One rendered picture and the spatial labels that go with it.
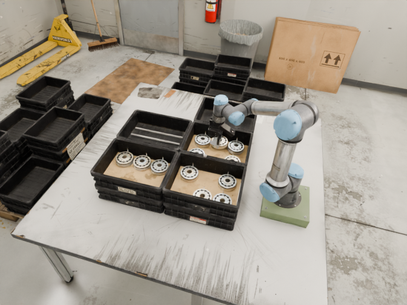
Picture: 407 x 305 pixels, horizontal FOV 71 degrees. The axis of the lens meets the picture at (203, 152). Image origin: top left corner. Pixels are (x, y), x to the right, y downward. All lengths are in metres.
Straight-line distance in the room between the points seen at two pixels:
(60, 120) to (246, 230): 1.86
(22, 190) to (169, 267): 1.48
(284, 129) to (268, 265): 0.70
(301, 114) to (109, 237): 1.12
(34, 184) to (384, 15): 4.20
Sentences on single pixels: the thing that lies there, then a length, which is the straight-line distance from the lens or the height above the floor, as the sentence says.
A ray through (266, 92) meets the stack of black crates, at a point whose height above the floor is 0.49.
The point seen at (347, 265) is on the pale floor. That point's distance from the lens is 2.60.
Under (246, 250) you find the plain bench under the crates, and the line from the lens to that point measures 1.59.
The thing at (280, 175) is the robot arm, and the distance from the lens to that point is 1.44.
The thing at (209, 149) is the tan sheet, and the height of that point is 0.83.
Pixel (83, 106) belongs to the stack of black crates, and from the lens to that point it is 3.10.
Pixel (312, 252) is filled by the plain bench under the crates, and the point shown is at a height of 0.70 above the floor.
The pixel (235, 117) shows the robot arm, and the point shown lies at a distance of 1.51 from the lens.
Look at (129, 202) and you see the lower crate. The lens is 1.69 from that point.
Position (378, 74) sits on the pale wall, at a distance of 4.77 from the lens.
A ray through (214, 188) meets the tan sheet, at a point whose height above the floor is 0.83.
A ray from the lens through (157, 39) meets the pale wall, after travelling 4.86.
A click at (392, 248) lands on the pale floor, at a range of 2.88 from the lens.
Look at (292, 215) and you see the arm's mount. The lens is 1.69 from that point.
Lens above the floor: 2.08
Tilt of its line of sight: 44 degrees down
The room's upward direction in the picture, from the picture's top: 4 degrees clockwise
